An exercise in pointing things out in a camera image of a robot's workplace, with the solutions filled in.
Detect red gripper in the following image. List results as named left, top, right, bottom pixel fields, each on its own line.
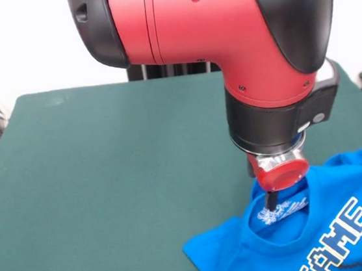
left=246, top=147, right=315, bottom=216

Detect blue printed t-shirt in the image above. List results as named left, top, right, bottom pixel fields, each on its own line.
left=172, top=148, right=362, bottom=271

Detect dark green tablecloth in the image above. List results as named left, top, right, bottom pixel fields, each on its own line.
left=0, top=53, right=362, bottom=271

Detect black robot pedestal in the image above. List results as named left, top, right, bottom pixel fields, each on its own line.
left=126, top=55, right=222, bottom=83

